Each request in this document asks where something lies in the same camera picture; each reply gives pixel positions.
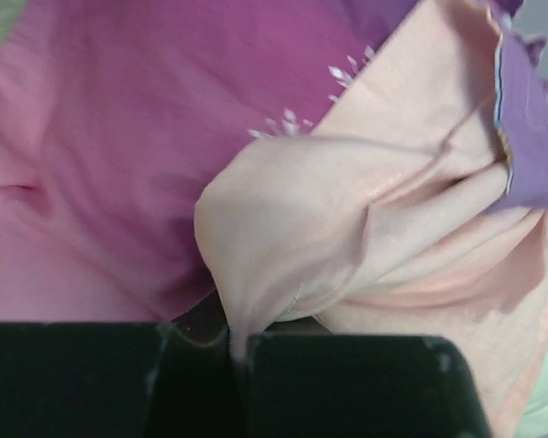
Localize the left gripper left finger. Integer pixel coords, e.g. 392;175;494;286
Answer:
0;300;237;437

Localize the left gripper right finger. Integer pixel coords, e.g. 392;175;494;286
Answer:
244;318;491;437

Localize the pink purple Elsa pillowcase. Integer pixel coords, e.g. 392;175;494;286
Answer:
0;1;548;437

